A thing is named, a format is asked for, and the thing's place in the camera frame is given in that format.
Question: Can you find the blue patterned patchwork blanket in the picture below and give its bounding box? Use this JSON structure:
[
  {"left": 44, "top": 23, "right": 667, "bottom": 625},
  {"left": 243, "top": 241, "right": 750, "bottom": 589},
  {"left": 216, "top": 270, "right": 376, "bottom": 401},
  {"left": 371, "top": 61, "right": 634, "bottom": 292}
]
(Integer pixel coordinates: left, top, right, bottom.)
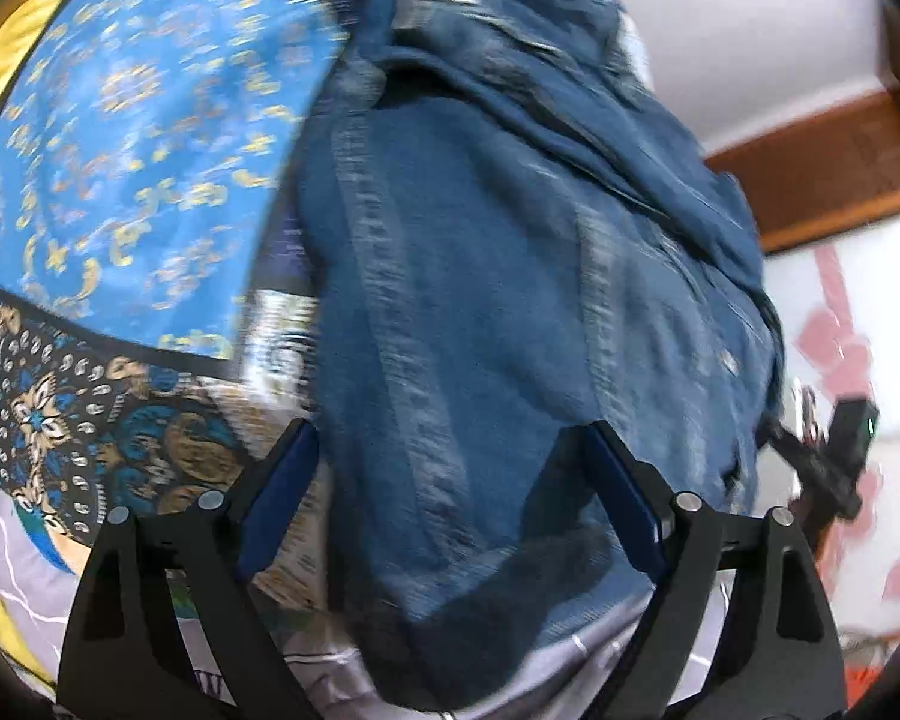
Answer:
[{"left": 0, "top": 0, "right": 721, "bottom": 720}]

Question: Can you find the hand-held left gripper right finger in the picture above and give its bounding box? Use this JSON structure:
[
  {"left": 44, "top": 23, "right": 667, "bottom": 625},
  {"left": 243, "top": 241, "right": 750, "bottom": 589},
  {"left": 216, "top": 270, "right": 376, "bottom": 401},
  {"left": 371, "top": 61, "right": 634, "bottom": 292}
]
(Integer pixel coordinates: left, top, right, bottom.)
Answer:
[{"left": 559, "top": 420, "right": 850, "bottom": 720}]

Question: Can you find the blue denim jacket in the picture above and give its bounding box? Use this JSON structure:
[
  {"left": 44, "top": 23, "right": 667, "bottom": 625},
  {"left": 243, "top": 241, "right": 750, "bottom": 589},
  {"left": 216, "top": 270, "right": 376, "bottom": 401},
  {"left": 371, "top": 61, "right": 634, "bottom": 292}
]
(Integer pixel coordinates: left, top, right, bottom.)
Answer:
[{"left": 292, "top": 0, "right": 788, "bottom": 698}]

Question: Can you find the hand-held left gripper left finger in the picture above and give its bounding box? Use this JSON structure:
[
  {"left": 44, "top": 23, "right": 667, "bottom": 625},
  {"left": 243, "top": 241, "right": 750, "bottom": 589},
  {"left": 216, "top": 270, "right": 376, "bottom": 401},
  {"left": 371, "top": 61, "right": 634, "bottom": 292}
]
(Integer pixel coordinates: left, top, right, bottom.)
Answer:
[{"left": 56, "top": 418, "right": 322, "bottom": 720}]

